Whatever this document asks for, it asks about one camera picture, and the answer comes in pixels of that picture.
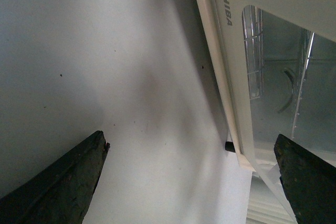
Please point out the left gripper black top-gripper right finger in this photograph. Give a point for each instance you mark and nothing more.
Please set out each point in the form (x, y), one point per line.
(307, 180)

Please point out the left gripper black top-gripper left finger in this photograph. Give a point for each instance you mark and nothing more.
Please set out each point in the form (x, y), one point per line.
(63, 191)

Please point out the glass oven door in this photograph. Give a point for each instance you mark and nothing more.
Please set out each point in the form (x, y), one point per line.
(298, 98)

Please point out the cream toaster oven body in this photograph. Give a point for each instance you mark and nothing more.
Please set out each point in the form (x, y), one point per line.
(223, 26)

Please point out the wire oven rack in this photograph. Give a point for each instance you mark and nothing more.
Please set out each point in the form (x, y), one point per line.
(253, 42)

